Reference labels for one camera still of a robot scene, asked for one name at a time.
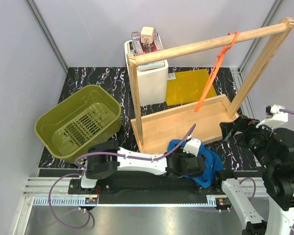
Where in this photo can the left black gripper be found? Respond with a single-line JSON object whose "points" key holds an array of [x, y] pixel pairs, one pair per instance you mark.
{"points": [[180, 153]]}

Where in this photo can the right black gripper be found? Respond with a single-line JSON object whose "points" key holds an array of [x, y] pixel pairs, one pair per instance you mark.
{"points": [[229, 128]]}

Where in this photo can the blue tank top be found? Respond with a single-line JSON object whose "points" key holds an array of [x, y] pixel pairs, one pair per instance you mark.
{"points": [[213, 162]]}

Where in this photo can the orange plastic hanger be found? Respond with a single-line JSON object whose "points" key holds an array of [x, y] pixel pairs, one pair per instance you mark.
{"points": [[214, 71]]}

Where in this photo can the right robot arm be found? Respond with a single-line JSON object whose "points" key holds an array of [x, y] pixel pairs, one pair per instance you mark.
{"points": [[273, 147]]}

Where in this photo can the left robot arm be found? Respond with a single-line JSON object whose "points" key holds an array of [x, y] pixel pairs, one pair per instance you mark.
{"points": [[106, 158]]}

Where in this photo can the black marble pattern mat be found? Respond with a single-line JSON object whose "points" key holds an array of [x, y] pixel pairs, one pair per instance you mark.
{"points": [[115, 81]]}

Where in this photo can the wooden clothes rack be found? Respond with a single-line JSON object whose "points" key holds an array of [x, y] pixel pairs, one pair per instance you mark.
{"points": [[153, 132]]}

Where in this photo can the yellow flat sheet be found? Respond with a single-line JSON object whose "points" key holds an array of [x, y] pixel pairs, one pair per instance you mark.
{"points": [[185, 86]]}

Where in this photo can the white rectangular bin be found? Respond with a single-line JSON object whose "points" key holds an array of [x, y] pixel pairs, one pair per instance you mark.
{"points": [[153, 85]]}

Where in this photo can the olive green plastic basket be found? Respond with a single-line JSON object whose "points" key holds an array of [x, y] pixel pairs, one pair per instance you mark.
{"points": [[88, 117]]}

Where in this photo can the books stack in bin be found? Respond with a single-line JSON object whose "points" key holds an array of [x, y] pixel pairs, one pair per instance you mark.
{"points": [[140, 48]]}

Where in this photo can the beige cube block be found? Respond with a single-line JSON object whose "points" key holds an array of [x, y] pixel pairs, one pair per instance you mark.
{"points": [[147, 35]]}

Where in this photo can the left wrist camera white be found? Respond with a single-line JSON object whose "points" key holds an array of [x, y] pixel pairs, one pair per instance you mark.
{"points": [[192, 146]]}

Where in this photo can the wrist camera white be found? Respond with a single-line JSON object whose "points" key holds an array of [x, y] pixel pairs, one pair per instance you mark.
{"points": [[275, 117], [192, 146]]}

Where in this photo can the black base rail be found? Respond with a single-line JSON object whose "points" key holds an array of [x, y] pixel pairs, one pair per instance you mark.
{"points": [[134, 187]]}

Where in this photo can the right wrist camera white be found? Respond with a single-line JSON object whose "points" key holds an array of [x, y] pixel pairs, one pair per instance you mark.
{"points": [[275, 117]]}

